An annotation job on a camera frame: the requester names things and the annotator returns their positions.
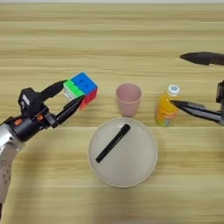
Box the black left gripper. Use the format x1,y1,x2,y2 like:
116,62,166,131
3,80,86,143

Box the black marker pen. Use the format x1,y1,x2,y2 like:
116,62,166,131
94,123,131,164

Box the pink plastic cup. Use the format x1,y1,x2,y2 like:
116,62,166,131
115,83,143,118

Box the orange juice bottle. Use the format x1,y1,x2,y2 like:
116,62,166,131
154,84,182,128

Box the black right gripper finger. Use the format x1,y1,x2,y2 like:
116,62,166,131
179,52,224,67
170,100,224,125

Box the round beige plate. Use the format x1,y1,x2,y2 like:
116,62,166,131
87,116,158,188

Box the multicolour puzzle cube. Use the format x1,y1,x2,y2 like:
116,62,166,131
63,72,99,111

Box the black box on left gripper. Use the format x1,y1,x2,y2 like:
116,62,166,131
17,87,45,117

